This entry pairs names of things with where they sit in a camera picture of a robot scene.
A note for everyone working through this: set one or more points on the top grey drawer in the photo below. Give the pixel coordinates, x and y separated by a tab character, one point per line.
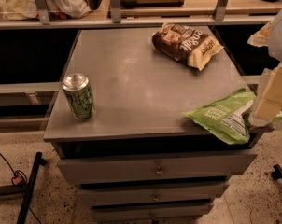
116	169

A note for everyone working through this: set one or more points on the metal rail bracket right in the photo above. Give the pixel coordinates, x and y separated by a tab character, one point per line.
220	10

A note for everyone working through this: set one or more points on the grey drawer cabinet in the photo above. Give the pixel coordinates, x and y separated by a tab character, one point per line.
140	96

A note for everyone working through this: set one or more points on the bottom grey drawer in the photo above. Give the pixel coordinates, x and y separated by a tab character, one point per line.
151	211

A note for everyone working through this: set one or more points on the white cloth pile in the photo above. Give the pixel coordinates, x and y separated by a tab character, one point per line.
19	10

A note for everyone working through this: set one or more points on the black stand leg left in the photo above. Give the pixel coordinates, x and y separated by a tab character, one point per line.
23	185

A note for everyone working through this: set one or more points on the green soda can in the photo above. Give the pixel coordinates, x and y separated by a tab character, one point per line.
78	92

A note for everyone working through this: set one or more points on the metal rail bracket left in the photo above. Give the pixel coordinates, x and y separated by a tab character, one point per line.
42	11

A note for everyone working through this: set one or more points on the metal rail bracket middle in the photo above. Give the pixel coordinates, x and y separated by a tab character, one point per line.
115	11

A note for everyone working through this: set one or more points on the green rice chip bag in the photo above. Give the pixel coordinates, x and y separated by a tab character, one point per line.
226	118

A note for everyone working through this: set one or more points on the middle grey drawer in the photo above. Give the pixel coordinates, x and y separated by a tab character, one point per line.
160	193

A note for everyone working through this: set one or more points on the grey drawer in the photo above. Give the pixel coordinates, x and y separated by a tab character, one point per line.
116	169
151	211
160	193

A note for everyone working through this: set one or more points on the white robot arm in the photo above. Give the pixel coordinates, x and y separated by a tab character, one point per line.
275	38

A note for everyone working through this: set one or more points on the metal rail bracket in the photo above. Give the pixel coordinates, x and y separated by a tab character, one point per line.
42	11
115	11
220	10

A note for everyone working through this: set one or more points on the brown chip bag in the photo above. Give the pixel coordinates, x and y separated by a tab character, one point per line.
186	45

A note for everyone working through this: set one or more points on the black stand leg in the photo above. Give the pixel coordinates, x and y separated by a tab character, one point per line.
277	172
23	185

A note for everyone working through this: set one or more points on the black stand leg right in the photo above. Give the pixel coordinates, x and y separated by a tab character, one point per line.
277	172

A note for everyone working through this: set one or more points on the wooden board stack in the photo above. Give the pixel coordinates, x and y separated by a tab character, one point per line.
157	8

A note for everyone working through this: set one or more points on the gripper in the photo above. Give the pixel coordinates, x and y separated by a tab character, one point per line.
281	36

